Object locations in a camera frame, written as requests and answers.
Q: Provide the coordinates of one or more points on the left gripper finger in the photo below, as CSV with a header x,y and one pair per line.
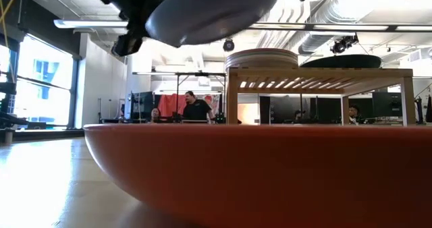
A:
x,y
127,45

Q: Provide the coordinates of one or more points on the wooden slatted shelf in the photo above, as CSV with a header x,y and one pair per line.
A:
x,y
320,73

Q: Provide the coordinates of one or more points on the black aluminium frame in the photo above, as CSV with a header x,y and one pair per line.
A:
x,y
40,134

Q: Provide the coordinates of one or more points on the large orange bowl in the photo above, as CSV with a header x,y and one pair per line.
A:
x,y
256,167

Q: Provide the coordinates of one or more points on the red cloth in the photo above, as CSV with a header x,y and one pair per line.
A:
x,y
170,105

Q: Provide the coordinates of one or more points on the black screen panel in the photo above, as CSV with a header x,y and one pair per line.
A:
x,y
280,106

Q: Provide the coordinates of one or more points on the blue plate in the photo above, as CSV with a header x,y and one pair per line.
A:
x,y
216,13

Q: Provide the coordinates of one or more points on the orange lit panel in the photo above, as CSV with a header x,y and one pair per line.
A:
x,y
248,113

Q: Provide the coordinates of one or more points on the silver ventilation duct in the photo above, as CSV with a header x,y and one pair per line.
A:
x,y
317,42

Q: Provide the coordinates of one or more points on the person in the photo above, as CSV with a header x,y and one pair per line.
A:
x,y
353,113
195,110
155,114
298,115

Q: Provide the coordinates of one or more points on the thin light stand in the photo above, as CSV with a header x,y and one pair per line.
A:
x,y
100,115

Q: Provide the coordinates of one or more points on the black ceiling spot lamp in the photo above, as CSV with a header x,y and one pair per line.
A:
x,y
228,45

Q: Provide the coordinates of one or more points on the large window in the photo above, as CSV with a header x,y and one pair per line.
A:
x,y
44,73

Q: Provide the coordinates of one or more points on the black track lamp cluster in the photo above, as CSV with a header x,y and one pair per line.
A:
x,y
341,46

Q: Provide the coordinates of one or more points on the dark green plate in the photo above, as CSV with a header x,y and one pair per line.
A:
x,y
341,61

